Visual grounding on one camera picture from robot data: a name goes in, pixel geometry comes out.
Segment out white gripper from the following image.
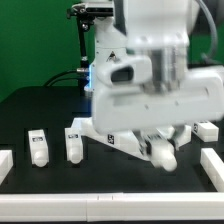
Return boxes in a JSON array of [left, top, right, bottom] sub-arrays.
[[92, 56, 224, 160]]

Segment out white desk top tray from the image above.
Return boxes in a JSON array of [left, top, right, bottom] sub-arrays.
[[82, 124, 191, 162]]

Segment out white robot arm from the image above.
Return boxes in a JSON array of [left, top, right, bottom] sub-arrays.
[[92, 0, 224, 162]]

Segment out white right corner block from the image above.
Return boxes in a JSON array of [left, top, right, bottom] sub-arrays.
[[200, 148, 224, 193]]

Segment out white corner block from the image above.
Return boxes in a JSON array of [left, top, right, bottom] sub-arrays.
[[200, 148, 224, 193], [0, 150, 13, 185]]

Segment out white marker plate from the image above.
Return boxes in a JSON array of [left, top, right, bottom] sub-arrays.
[[71, 117, 92, 130]]

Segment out white left corner block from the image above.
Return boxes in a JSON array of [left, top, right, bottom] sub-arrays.
[[0, 150, 13, 185]]

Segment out white front rail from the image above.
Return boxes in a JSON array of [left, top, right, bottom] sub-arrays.
[[0, 193, 224, 222]]

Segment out black cables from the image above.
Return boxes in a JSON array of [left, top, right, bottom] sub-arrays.
[[43, 69, 88, 88]]

